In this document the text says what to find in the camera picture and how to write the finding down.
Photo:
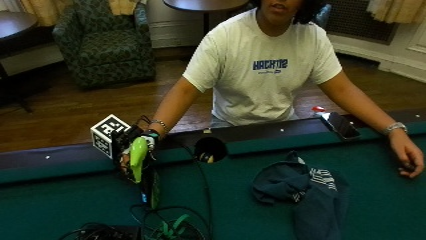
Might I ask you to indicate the lime green plastic piece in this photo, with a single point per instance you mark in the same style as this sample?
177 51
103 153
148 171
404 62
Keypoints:
139 156

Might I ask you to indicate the white marker cube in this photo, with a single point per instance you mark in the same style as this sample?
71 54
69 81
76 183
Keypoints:
107 133

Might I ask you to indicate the silver wrist watch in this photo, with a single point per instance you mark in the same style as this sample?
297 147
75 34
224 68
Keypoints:
394 127

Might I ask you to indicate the black smartphone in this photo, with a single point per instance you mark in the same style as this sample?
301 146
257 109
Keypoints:
341 125

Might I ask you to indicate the navy blue garment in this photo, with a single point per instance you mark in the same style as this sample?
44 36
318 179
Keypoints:
306 193

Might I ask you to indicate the small red white object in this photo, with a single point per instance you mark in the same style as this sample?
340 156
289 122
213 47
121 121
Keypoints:
318 109

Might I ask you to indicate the green patterned armchair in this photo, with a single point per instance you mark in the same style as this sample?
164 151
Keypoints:
107 46

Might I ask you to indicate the person in white shirt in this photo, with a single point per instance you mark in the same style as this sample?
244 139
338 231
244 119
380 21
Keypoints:
261 93

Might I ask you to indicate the dark radiator grille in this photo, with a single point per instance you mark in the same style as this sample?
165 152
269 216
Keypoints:
357 20

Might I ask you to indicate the yellow curtain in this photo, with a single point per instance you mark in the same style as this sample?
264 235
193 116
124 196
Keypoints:
124 6
41 10
397 10

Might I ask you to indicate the dark wooden side table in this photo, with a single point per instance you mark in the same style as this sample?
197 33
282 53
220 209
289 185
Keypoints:
15 25

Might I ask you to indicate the pool table rail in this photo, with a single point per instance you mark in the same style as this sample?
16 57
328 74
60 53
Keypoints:
274 133

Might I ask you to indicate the round dark pedestal table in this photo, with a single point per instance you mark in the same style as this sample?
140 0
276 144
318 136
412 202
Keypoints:
207 5

